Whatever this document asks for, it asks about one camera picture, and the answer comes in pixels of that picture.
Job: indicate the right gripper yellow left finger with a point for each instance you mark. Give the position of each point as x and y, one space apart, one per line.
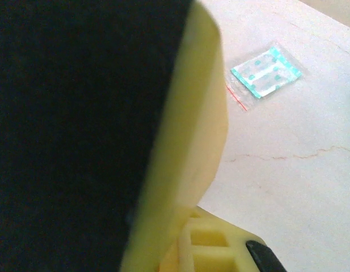
112 141

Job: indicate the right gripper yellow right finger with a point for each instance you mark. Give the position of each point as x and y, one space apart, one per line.
220 249

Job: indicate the clear bag of teal plasters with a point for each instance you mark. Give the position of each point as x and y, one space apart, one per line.
265 72

